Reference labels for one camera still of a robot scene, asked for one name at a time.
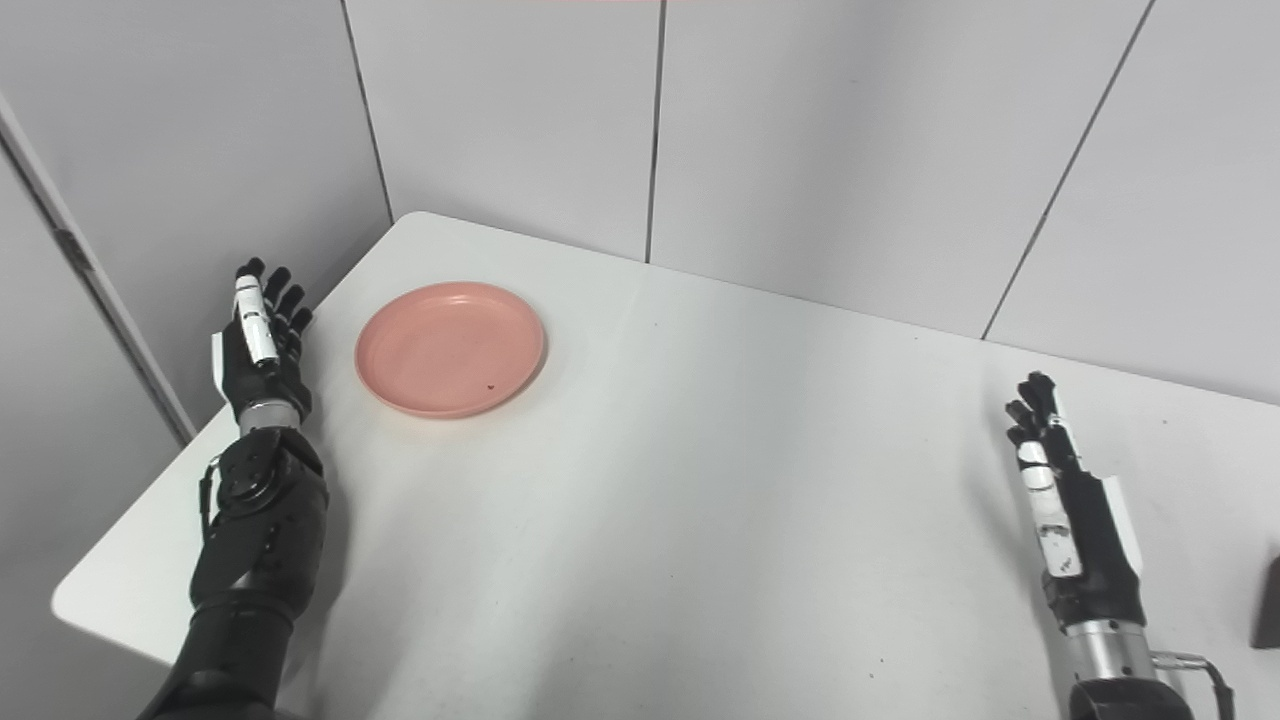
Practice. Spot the pink round plate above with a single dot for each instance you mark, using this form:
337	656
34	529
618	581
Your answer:
450	350

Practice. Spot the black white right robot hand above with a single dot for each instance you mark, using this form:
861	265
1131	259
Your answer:
1095	540

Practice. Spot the chocolate cake slice with fruit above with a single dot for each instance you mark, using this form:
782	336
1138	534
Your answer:
1270	600

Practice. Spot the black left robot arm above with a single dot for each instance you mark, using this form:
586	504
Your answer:
260	540

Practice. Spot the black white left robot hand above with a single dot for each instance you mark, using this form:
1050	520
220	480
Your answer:
262	375

